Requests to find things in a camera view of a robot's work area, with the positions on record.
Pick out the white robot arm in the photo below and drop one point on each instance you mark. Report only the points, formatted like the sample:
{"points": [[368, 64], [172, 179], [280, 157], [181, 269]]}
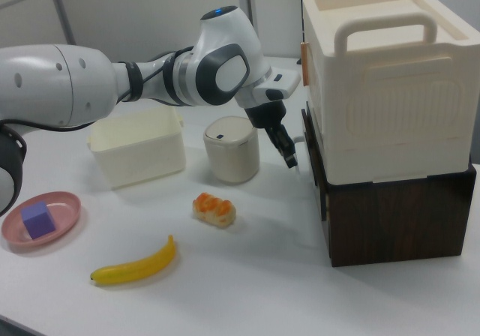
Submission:
{"points": [[56, 88]]}

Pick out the pink plate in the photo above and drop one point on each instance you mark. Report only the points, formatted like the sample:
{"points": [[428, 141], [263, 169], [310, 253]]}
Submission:
{"points": [[63, 208]]}

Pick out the cream open plastic bin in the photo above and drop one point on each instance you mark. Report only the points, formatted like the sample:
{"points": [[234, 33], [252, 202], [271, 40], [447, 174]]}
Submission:
{"points": [[142, 159]]}

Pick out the toy bread with orange glaze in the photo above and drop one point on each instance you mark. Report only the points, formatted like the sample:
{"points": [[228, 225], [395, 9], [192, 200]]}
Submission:
{"points": [[213, 212]]}

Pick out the dark wood drawer cabinet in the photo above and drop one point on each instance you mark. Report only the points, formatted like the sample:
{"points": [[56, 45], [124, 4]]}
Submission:
{"points": [[393, 223]]}

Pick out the yellow toy banana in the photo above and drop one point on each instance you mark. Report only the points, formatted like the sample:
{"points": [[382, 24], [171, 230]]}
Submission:
{"points": [[138, 266]]}

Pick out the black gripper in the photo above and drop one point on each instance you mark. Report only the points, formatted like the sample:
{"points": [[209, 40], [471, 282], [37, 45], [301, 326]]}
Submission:
{"points": [[266, 114]]}

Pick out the cream plastic storage cabinet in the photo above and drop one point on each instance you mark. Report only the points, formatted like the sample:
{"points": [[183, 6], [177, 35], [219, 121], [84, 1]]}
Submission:
{"points": [[393, 88]]}

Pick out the cream lidded trash can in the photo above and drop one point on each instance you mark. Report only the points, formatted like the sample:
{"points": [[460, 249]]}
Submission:
{"points": [[232, 156]]}

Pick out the purple cube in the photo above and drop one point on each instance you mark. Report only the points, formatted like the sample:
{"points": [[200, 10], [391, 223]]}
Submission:
{"points": [[37, 219]]}

